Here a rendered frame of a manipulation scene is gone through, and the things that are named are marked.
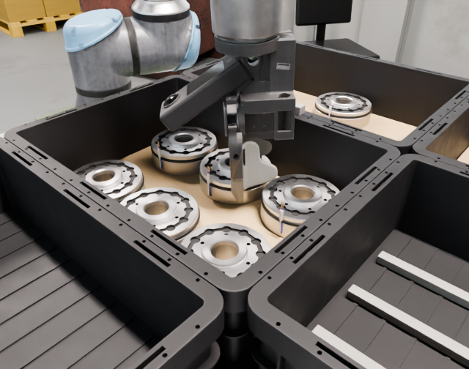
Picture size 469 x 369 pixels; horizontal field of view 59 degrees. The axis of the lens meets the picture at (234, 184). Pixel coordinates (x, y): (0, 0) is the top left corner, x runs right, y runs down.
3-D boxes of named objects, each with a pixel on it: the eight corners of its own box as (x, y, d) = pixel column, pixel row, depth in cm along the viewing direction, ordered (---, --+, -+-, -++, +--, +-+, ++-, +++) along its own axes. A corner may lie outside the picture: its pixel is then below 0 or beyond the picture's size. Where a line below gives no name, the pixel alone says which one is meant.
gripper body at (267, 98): (294, 146, 49) (299, 42, 42) (220, 149, 49) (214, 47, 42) (284, 116, 56) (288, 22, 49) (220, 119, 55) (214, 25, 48)
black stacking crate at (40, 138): (26, 209, 59) (1, 137, 53) (182, 136, 77) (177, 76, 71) (235, 389, 37) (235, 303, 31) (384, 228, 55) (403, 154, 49)
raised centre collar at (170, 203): (127, 212, 50) (126, 208, 50) (159, 194, 53) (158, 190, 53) (153, 230, 47) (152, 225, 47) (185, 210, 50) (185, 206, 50)
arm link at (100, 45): (71, 73, 92) (56, 8, 84) (133, 66, 95) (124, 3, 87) (75, 95, 82) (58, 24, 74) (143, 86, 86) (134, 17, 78)
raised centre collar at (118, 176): (77, 181, 56) (76, 177, 55) (107, 165, 59) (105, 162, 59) (101, 194, 53) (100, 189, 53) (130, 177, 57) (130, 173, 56)
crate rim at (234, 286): (4, 149, 54) (-2, 132, 52) (178, 86, 72) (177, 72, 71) (235, 321, 32) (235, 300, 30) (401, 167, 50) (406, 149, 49)
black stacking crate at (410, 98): (183, 135, 78) (179, 75, 71) (279, 91, 96) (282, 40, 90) (385, 227, 56) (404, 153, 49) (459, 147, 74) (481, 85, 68)
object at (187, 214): (97, 216, 50) (96, 212, 50) (162, 181, 56) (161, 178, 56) (150, 255, 45) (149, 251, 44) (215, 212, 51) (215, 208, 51)
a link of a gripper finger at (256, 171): (278, 211, 53) (278, 142, 49) (232, 213, 53) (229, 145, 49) (275, 200, 56) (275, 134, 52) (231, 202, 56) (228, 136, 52)
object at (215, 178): (185, 169, 59) (185, 165, 59) (233, 143, 65) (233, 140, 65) (239, 197, 54) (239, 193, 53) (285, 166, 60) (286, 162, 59)
